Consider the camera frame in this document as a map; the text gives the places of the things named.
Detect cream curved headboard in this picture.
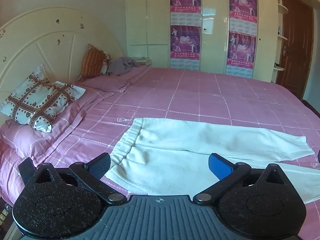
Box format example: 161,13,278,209
0,7,128,110

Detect cream corner shelf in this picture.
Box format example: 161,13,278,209
274,2,288,71

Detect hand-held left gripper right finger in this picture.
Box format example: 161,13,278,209
193,152,291,205

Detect stack of books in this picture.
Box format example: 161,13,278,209
132,56,153,67

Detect floral pillow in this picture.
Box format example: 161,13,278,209
101,51,113,75

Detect purple wall poster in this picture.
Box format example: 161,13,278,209
226,31,257,77
170,25,202,69
228,0,258,36
170,0,202,26

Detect brown wooden door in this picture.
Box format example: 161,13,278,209
276,0,315,101

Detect cream wardrobe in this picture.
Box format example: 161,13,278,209
125,0,280,83

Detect bed with pink checked sheet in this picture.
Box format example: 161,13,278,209
0,66,320,207

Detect heart patterned pillow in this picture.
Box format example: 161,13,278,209
0,64,86,133

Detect orange striped pillow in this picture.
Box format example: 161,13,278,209
79,44,106,81

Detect pink checked pillow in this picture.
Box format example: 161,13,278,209
0,90,116,166
75,74,141,93

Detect grey crumpled cloth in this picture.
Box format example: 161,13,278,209
106,57,141,77

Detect white pants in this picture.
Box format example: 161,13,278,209
104,117,320,203

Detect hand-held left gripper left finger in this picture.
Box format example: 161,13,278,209
19,152,128,205

